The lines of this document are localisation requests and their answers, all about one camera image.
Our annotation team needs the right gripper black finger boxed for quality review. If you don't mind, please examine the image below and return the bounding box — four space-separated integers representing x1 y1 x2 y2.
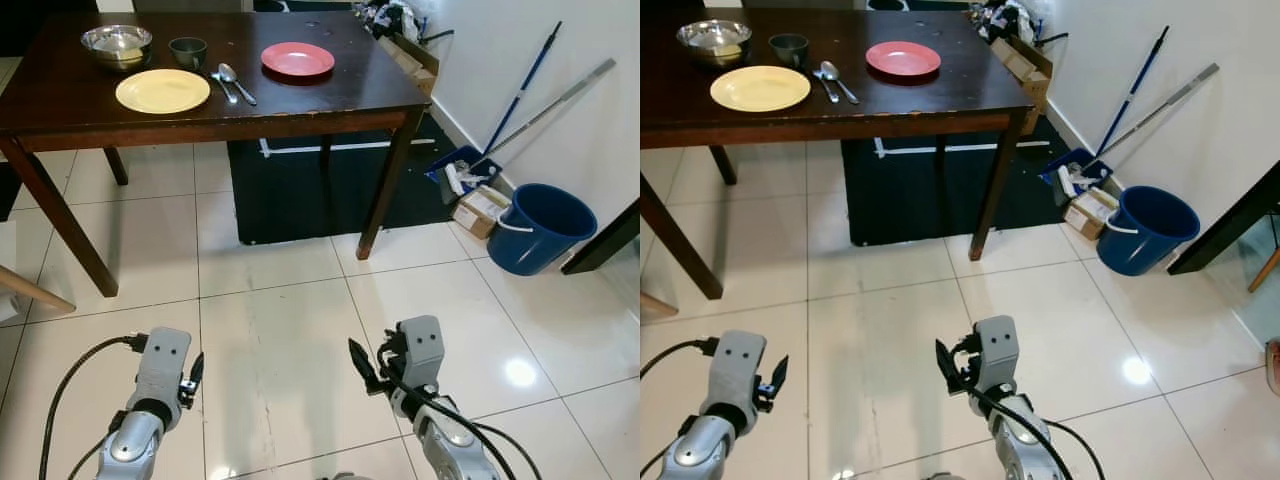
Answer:
934 339 966 396
347 338 381 395

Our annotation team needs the light wooden chair leg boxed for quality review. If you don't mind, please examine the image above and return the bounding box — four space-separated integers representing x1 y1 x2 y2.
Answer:
640 290 679 323
0 264 77 314

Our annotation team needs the small cardboard box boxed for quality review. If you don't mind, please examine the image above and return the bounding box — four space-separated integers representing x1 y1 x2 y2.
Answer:
1063 187 1121 241
451 185 513 240

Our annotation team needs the black floor mat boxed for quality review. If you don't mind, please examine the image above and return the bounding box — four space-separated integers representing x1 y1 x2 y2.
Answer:
227 113 479 247
841 113 1086 247

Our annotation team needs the blue bucket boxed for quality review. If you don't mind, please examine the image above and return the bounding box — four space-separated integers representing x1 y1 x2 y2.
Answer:
486 183 599 277
1096 185 1201 277

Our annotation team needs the blue dustpan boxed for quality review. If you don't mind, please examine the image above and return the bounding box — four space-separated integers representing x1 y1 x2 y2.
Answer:
426 145 505 201
1039 147 1113 206

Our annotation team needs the white pipe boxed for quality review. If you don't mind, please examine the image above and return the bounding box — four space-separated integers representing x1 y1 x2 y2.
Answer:
260 137 438 158
873 137 1041 159

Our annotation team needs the black low table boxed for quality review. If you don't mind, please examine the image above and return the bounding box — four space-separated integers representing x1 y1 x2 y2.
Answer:
1167 188 1280 277
561 198 641 276

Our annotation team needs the dark wooden table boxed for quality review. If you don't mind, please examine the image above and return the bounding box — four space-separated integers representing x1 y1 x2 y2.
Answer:
0 10 433 298
640 8 1038 301

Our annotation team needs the yellow plate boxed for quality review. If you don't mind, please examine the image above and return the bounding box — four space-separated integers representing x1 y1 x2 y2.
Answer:
710 65 812 113
115 69 212 115

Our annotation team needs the steel spoon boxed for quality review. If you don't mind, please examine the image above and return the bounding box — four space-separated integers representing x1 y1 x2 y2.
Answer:
217 63 258 107
820 61 861 106

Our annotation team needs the open brown cardboard box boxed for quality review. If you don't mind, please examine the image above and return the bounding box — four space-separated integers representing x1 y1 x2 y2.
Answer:
378 30 441 98
990 35 1054 109

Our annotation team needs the red plate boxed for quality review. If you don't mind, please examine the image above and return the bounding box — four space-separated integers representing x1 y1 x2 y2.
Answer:
261 42 336 80
866 40 942 78

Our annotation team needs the silver pole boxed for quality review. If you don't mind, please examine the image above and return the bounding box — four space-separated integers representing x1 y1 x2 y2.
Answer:
1100 63 1221 158
488 58 618 158

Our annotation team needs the small dark cup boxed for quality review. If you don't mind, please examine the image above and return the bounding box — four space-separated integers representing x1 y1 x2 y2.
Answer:
169 37 209 72
769 33 810 69

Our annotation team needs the steel bowl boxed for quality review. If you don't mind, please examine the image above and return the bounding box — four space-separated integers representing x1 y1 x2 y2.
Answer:
677 19 753 68
80 25 154 72

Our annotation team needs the pile of bags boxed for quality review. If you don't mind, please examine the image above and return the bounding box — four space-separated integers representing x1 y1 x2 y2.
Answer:
352 0 456 46
965 0 1069 49

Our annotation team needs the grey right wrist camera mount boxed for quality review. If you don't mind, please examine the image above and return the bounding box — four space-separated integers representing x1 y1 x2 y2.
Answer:
396 316 444 393
972 315 1019 396

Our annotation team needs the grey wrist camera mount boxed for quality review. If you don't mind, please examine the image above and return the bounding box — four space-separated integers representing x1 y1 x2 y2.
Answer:
972 315 1019 396
708 330 767 409
134 327 193 407
396 316 444 393

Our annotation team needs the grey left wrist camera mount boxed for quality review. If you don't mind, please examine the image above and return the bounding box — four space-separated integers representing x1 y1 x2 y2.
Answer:
708 330 767 409
134 327 193 407

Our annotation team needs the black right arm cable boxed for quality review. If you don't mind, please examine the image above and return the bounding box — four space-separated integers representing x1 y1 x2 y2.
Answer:
385 370 546 480
965 375 1109 480

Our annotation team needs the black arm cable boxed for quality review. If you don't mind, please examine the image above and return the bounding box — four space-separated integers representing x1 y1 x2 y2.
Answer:
640 337 721 381
385 370 546 480
38 336 149 480
965 375 1109 480

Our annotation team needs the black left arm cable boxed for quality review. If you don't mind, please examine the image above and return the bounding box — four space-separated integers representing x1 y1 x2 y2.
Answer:
38 336 149 480
640 337 721 381

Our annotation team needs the blue mop handle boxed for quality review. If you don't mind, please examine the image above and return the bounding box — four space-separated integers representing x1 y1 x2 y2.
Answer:
482 21 563 157
1095 25 1170 158

